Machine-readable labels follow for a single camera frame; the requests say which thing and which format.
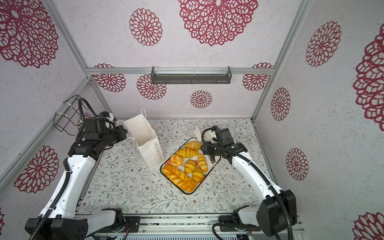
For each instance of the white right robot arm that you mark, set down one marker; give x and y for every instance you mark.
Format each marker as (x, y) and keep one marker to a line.
(278, 208)

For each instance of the strawberry print rectangular tray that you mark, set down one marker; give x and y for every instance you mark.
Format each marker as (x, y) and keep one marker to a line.
(211, 161)

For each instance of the oblong striped fake bread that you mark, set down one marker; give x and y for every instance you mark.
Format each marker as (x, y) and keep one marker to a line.
(202, 163)

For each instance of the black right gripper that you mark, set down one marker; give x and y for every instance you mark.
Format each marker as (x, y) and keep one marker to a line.
(207, 149)

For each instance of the left round fake bun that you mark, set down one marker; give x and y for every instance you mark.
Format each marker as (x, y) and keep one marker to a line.
(176, 160)

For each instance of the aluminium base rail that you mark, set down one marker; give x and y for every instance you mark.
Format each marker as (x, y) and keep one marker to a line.
(180, 227)

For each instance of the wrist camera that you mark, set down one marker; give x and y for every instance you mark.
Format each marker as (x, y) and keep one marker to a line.
(222, 137)
(108, 115)

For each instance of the black overhead light bar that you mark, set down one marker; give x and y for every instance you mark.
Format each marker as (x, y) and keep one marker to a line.
(190, 77)

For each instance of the long braided fake bread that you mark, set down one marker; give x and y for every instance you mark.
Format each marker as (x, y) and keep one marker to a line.
(179, 178)

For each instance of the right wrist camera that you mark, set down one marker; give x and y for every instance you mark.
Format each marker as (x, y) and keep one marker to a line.
(222, 137)

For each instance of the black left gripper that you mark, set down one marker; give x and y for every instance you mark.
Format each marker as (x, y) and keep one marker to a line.
(119, 130)

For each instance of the white paper gift bag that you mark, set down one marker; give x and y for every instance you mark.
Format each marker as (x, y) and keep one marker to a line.
(145, 139)

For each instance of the middle fake croissant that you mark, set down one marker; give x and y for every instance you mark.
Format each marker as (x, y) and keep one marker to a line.
(187, 152)

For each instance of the white slotted serving tongs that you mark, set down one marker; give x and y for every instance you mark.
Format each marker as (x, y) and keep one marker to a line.
(198, 134)

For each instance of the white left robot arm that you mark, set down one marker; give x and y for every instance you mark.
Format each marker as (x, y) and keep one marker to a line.
(58, 221)

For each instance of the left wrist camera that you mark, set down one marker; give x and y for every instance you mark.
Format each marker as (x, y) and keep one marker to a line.
(108, 115)

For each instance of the top fake croissant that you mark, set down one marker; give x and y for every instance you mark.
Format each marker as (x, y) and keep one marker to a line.
(195, 145)

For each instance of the striped fake bun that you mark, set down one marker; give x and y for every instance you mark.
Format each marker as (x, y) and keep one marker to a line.
(198, 175)
(190, 166)

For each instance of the black wire wall basket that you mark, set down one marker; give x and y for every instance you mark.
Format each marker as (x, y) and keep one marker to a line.
(64, 119)

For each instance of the fake croissant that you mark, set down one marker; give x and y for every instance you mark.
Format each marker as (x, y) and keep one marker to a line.
(187, 152)
(195, 145)

